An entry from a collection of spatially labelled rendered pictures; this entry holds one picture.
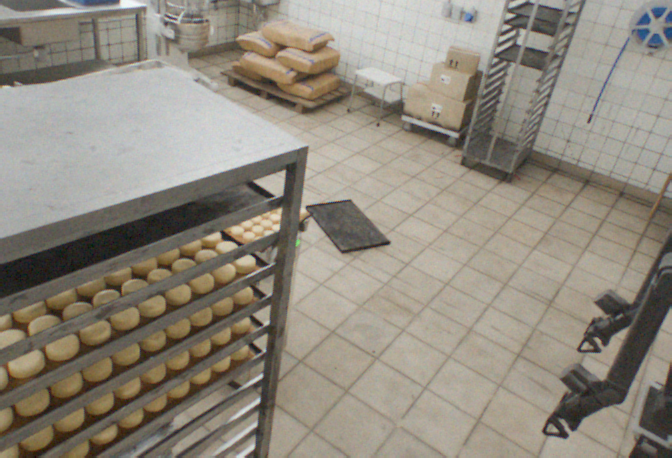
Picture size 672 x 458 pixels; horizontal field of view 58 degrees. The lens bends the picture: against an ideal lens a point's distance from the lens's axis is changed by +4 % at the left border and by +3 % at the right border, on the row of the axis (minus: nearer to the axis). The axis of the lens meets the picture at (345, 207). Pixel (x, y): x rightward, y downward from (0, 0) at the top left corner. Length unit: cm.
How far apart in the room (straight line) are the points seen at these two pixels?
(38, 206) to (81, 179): 9
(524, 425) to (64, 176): 271
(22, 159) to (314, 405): 224
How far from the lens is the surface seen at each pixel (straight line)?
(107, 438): 140
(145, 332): 120
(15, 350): 108
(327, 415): 305
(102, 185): 102
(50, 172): 106
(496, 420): 329
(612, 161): 604
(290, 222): 126
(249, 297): 140
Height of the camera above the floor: 232
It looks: 30 degrees down
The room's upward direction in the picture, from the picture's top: 10 degrees clockwise
